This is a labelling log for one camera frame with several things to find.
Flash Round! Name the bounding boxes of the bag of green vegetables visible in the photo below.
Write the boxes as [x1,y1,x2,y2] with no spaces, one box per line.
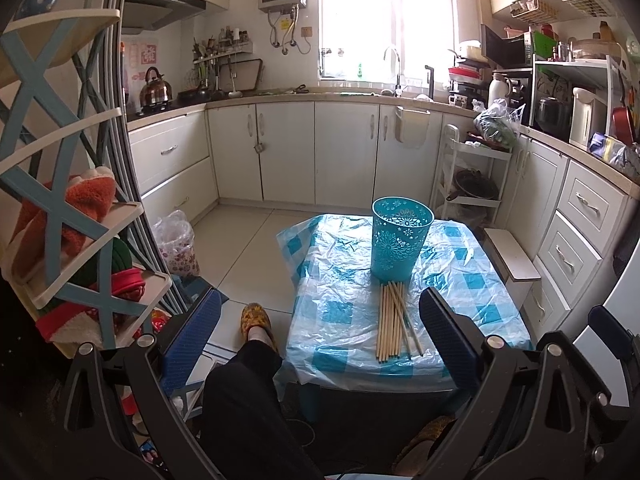
[472,99,525,150]

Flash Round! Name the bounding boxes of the metal kettle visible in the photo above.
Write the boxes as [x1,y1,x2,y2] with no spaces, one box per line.
[139,66,172,108]

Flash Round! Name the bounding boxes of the yellow patterned slipper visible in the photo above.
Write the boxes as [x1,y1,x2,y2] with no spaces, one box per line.
[240,302,279,356]

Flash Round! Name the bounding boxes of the range hood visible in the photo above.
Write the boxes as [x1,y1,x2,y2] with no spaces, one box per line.
[122,0,206,35]

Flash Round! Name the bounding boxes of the floral plastic bag bin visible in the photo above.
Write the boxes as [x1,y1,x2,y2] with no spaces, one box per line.
[151,209,200,278]

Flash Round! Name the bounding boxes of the white blue storage rack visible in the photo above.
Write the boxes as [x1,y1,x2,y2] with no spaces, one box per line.
[1,9,171,356]

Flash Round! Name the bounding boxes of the turquoise perforated plastic basket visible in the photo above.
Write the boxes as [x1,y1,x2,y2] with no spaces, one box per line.
[371,196,434,283]

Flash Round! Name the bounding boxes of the red orange cloth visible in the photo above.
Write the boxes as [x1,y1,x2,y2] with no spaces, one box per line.
[1,166,116,284]

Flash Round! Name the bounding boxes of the blue white checkered tablecloth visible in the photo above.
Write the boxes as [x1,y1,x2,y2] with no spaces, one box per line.
[277,214,533,393]

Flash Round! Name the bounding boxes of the white microwave shelf rack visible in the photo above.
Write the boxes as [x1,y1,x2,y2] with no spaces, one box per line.
[528,55,630,151]

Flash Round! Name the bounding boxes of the black rice cooker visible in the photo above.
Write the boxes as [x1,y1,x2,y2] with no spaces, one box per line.
[534,96,570,142]

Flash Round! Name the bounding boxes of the person's leg black trousers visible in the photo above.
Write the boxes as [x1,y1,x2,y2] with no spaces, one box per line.
[200,325,323,479]

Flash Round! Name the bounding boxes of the blue snack bag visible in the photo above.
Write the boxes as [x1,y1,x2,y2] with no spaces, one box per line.
[588,132,640,183]

